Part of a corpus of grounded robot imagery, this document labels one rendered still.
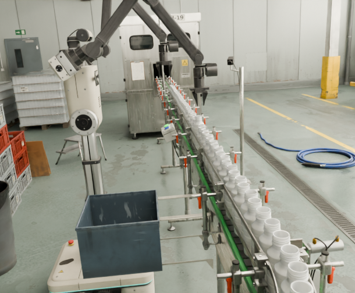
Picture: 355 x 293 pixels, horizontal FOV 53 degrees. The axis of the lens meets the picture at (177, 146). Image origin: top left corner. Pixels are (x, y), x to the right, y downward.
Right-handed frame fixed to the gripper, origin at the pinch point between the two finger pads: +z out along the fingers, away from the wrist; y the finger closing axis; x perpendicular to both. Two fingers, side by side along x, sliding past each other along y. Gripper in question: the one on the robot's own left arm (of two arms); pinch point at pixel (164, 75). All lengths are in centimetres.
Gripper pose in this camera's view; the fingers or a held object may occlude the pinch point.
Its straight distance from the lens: 239.1
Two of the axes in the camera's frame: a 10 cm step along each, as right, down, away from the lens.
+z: 0.6, 9.6, 2.8
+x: 0.9, 2.7, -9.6
